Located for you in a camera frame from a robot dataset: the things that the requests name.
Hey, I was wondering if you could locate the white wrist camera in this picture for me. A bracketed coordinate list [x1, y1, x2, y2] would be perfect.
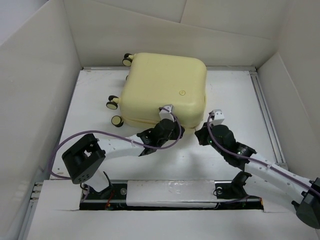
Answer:
[209, 109, 225, 126]
[159, 104, 175, 122]

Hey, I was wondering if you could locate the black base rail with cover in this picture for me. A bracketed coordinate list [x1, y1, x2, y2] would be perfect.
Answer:
[79, 180, 264, 211]

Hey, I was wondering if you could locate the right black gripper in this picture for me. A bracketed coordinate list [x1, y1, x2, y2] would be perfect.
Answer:
[193, 122, 226, 157]

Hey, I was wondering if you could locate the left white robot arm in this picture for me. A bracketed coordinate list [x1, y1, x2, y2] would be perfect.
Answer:
[61, 119, 185, 199]

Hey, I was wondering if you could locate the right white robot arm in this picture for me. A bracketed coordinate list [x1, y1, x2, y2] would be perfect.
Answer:
[195, 123, 320, 229]

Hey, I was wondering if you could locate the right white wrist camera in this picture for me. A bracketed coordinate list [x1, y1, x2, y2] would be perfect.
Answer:
[209, 109, 225, 126]

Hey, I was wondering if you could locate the yellow hard-shell suitcase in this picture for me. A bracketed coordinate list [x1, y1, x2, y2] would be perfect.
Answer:
[106, 52, 207, 129]

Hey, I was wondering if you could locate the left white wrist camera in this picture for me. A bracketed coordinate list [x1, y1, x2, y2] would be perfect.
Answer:
[159, 104, 175, 122]

